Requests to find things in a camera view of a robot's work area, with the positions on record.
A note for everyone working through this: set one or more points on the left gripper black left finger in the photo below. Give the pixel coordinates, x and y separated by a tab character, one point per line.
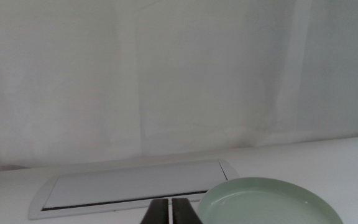
157	213

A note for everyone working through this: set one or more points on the white backdrop curtain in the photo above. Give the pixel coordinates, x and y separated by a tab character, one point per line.
166	77

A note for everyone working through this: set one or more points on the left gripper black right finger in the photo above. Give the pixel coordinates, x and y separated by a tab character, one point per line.
183	213

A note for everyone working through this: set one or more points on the pale green shallow bowl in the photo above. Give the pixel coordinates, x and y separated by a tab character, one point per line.
266	205

